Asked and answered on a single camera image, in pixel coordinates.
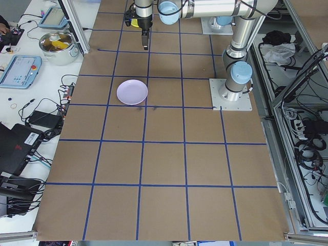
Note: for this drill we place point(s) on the black laptop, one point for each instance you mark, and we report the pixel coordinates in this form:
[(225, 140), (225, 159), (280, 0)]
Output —
[(15, 148)]

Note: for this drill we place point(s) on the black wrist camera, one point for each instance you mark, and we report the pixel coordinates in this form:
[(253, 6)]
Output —
[(129, 15)]

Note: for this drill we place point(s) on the light purple plastic plate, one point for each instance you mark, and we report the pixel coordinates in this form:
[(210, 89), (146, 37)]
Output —
[(132, 92)]

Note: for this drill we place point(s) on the white power strip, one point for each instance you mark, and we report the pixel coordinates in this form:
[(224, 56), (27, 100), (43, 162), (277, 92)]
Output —
[(299, 129)]

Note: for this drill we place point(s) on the white cloth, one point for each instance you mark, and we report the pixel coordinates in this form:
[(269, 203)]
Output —
[(279, 55)]

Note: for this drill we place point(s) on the steel pot with glass lid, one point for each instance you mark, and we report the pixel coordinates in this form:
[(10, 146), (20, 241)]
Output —
[(59, 55)]

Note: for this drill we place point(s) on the aluminium profile bar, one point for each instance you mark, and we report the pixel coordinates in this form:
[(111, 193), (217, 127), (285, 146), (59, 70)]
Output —
[(307, 236), (18, 236)]

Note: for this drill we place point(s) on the black power brick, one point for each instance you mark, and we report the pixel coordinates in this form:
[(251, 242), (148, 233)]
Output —
[(44, 118)]

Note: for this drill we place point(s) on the V-shaped metal bar frame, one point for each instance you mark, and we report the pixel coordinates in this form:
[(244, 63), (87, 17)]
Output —
[(289, 143)]

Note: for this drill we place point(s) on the black cloth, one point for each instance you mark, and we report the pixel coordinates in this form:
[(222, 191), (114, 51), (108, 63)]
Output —
[(276, 37)]

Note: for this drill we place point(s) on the black USB hub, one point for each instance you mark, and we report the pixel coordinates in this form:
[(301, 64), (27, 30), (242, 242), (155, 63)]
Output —
[(68, 91)]

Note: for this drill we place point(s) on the yellow plastic plate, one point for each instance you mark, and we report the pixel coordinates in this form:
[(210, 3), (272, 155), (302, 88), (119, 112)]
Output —
[(135, 23)]

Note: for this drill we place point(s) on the blue teach pendant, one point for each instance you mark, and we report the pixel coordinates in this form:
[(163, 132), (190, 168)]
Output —
[(52, 18), (18, 70)]

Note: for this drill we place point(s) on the black flat box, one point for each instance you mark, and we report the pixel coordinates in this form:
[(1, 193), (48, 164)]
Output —
[(18, 191)]

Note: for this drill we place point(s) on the aluminium camera post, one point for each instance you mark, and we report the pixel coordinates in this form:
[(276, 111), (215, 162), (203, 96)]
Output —
[(77, 28)]

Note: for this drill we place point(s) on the black controller device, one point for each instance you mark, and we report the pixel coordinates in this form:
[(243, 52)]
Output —
[(11, 38)]

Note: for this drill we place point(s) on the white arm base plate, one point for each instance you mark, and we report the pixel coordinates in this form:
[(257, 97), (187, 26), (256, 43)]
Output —
[(217, 31), (241, 105)]

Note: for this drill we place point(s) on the person's hand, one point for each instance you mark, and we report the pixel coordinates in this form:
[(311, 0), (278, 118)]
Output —
[(3, 28)]

